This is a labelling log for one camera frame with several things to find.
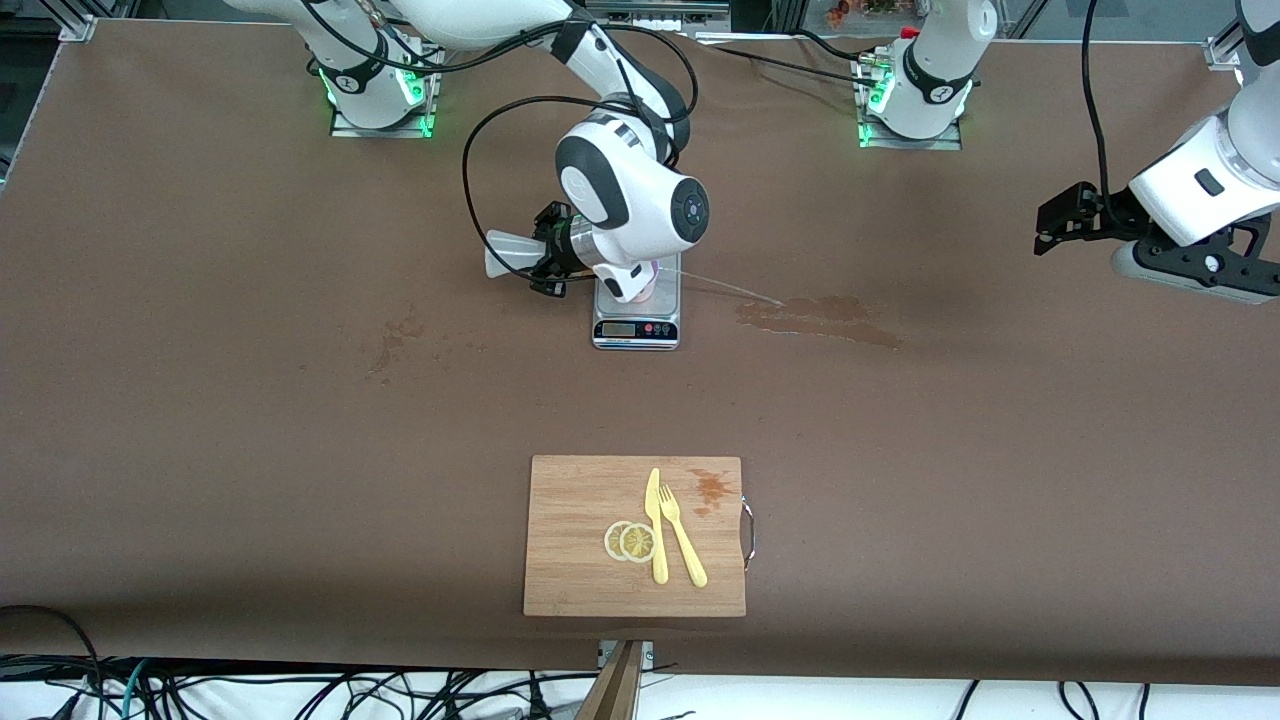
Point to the pink plastic cup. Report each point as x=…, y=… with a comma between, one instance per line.
x=652, y=285

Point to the wooden post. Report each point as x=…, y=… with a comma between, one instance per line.
x=612, y=690

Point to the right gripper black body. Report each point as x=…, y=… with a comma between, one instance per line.
x=551, y=249

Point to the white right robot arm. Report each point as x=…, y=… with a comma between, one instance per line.
x=640, y=190

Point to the lemon slice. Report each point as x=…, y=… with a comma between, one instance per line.
x=611, y=541
x=638, y=543

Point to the yellow plastic knife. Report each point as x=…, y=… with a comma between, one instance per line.
x=658, y=545

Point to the yellow plastic fork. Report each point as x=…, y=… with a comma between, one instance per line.
x=685, y=550

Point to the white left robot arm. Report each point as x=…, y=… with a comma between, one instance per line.
x=1200, y=170

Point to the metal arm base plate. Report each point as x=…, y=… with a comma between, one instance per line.
x=380, y=131
x=910, y=144

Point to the small metal table bracket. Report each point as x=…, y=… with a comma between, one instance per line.
x=648, y=655

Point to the silver digital kitchen scale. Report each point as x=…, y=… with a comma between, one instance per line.
x=636, y=328

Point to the clear sauce bottle orange cap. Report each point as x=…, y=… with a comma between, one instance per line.
x=510, y=255

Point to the aluminium frame corner bracket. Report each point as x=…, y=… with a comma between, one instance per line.
x=78, y=28
x=1222, y=55

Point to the white power strip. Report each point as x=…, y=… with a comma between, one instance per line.
x=655, y=23

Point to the wooden cutting board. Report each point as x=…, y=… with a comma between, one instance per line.
x=580, y=520

